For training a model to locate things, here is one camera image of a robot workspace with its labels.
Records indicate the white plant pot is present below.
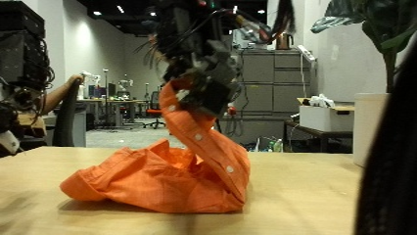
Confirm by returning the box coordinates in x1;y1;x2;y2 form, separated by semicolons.
352;92;391;168

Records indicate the low grey cabinet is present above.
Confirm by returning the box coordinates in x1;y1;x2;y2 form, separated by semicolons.
219;115;290;145

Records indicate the long office desk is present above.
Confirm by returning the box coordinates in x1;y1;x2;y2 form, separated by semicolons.
78;97;150;130

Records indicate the copper kettle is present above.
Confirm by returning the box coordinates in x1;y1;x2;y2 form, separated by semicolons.
275;31;296;51

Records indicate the yellow plug cable bundle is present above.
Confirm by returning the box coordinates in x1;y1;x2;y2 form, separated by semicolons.
226;8;274;43

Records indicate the white cardboard box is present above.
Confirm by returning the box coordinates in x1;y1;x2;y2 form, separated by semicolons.
298;97;356;132

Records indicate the green leafy plant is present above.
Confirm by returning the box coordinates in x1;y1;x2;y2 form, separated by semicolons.
311;0;417;96

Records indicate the grey chair back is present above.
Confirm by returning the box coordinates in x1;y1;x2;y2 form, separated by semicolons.
51;77;89;148

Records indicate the white power strip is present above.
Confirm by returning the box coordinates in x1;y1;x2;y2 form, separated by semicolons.
296;44;318;63

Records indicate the orange office chair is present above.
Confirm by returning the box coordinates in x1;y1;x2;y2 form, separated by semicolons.
144;91;168;130

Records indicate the orange button shirt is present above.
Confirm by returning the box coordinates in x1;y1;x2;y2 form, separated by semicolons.
59;77;254;214

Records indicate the grey filing cabinet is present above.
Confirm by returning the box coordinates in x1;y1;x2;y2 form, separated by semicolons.
239;48;319;116

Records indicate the black side table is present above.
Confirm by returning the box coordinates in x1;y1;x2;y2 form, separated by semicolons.
284;120;355;154

